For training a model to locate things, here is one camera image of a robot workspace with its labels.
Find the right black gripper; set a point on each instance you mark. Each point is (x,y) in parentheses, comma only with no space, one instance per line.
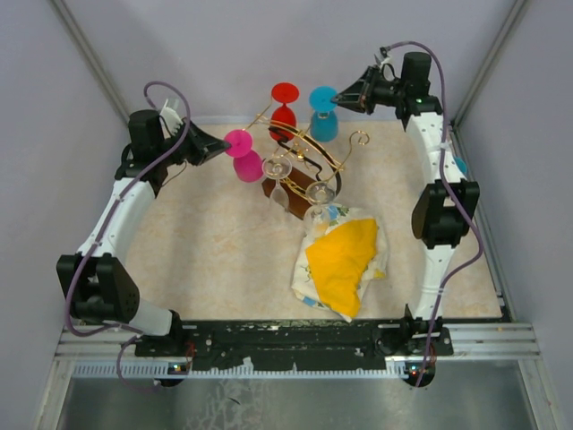
(359,96)

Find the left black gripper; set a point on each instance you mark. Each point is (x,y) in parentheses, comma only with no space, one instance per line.
(205,145)

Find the pink wine glass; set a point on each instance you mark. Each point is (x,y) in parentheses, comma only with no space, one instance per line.
(247,163)

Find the blue wine glass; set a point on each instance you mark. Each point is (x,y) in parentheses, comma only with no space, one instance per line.
(324,121)
(461,165)

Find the red wine glass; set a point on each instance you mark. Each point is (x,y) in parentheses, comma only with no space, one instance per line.
(285,93)

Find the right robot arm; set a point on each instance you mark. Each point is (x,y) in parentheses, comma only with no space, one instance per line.
(444,212)

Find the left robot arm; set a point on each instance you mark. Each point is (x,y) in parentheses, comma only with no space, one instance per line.
(97,287)

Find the clear wine glass left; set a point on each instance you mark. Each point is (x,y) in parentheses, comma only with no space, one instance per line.
(276,169)

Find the clear wine glass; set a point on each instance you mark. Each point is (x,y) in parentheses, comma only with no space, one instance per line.
(276,169)
(317,219)

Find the clear wine glass right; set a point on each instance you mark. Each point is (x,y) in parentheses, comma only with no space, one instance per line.
(317,219)

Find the yellow floral cloth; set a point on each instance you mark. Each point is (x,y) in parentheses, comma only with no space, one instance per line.
(333,271)

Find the gold wire glass rack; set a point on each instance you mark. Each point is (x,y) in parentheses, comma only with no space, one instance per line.
(317,164)

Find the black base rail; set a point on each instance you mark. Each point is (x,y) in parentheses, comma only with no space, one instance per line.
(337,359)

